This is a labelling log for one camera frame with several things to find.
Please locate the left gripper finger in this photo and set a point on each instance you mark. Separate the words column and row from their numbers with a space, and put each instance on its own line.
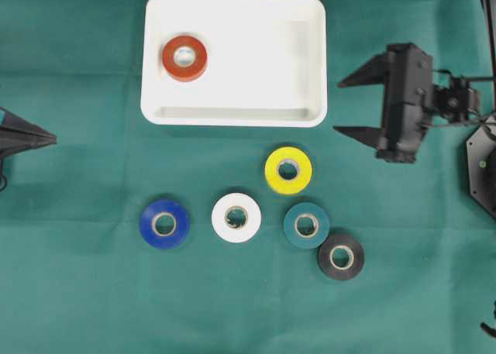
column 11, row 146
column 13, row 123

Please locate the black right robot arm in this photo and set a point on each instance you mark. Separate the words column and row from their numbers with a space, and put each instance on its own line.
column 454, row 103

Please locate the black tape roll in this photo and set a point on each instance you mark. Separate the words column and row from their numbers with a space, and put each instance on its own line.
column 341, row 257

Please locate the green table cloth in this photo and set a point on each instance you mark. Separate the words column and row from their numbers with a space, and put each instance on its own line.
column 78, row 277

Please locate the red tape roll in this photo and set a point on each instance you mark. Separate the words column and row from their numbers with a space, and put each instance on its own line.
column 184, row 58

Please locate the white tape roll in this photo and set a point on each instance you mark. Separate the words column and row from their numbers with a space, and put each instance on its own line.
column 236, row 218

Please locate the white plastic tray case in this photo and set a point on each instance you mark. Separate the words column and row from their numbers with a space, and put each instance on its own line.
column 266, row 63

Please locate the teal green tape roll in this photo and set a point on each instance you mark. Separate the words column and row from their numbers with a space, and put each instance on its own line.
column 306, row 225

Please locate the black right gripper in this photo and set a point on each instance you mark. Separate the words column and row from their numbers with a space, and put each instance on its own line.
column 406, row 72

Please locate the black frame post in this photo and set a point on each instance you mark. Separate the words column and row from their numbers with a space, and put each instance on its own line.
column 489, row 13

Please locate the yellow tape roll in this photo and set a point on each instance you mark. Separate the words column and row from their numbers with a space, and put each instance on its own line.
column 288, row 170

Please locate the blue tape roll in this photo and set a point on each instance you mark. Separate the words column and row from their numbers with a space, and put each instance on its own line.
column 164, row 224

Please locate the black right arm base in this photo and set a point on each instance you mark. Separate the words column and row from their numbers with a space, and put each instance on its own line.
column 480, row 148

